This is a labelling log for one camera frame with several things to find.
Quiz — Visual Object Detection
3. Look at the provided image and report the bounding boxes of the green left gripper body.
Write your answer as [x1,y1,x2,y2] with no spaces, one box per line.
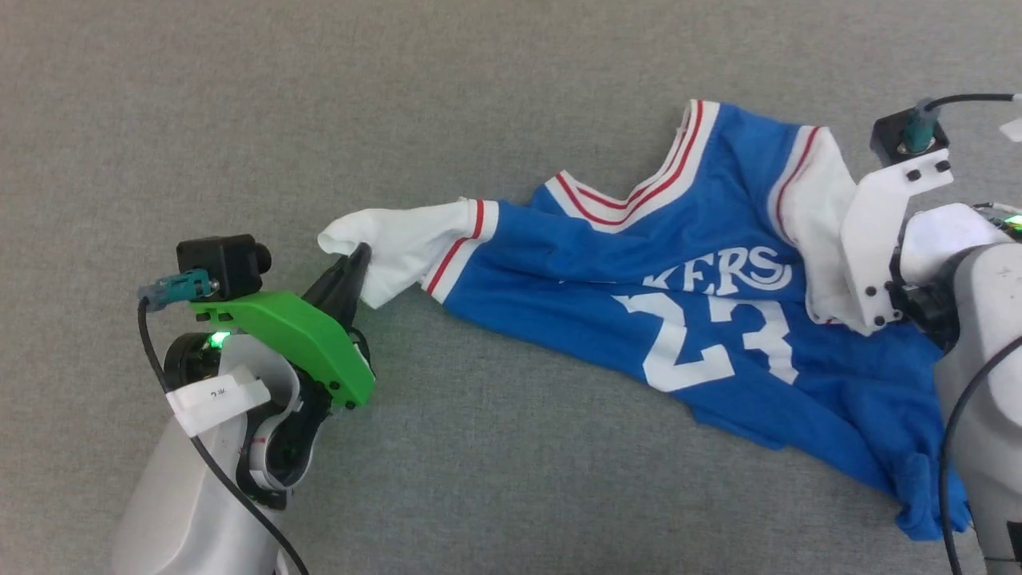
[191,291,377,410]

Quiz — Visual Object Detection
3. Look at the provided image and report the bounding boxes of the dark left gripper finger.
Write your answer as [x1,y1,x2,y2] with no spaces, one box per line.
[307,248,361,325]
[344,243,373,331]

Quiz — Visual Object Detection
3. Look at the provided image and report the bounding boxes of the blue basketball jersey number 23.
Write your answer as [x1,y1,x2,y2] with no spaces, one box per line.
[317,99,972,543]

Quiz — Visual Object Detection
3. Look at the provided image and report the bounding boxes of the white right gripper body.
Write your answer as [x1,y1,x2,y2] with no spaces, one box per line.
[839,159,956,337]

